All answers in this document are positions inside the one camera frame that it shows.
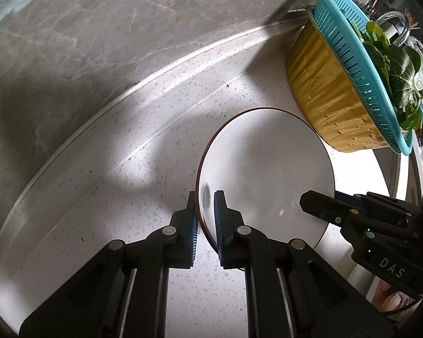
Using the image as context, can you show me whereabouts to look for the white bowl with dark rim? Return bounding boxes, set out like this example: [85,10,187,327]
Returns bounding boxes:
[195,108,335,248]

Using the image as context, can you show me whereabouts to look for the person's right hand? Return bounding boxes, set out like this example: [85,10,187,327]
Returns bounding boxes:
[371,280,420,317]

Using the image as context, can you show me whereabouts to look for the yellow basin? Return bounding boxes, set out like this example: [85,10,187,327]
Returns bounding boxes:
[286,21,387,153]

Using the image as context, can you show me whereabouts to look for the green leafy vegetables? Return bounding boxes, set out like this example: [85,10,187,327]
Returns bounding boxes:
[350,21,423,131]

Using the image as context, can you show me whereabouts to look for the chrome sink faucet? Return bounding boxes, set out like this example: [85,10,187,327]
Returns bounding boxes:
[375,11,411,46]

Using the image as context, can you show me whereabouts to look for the teal strainer basket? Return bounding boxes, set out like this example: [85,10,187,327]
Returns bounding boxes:
[312,0,413,156]

